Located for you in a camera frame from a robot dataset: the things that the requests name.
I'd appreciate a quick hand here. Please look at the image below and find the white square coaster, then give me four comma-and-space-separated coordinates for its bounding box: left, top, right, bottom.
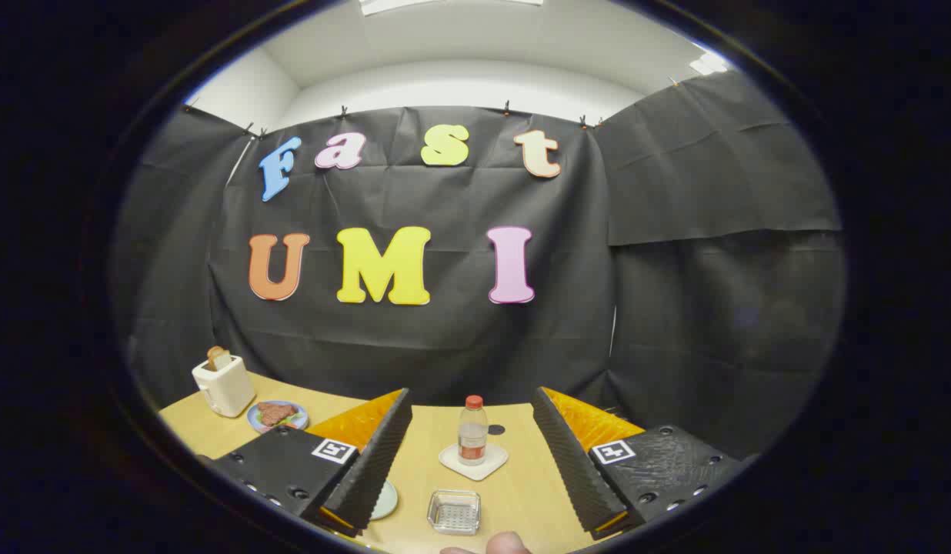
439, 442, 509, 482

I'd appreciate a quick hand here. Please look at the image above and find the white toaster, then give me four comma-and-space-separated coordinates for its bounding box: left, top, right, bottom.
192, 355, 256, 419

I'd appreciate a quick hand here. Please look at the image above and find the meat and vegetable food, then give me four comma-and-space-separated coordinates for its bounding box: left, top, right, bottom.
257, 402, 299, 428

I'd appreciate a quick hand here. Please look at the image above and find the light green plate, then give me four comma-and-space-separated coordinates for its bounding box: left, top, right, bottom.
370, 481, 399, 521

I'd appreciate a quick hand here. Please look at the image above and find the square ceiling light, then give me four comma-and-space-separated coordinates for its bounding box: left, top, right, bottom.
689, 50, 730, 76

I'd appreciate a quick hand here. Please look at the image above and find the metal drain basket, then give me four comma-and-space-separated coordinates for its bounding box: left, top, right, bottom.
427, 489, 482, 536

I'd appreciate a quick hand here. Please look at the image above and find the long ceiling light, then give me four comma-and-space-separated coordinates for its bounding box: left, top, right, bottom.
359, 0, 546, 16

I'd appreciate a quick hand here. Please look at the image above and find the clear bottle with red cap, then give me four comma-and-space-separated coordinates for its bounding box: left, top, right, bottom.
458, 395, 489, 467

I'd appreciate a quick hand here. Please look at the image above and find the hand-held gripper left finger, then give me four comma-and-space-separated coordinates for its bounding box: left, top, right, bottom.
206, 387, 413, 538

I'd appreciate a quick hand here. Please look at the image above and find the small blue plate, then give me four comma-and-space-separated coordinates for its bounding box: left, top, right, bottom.
247, 400, 309, 434

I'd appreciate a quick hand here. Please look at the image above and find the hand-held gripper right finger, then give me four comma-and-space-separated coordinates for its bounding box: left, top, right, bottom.
531, 386, 746, 541

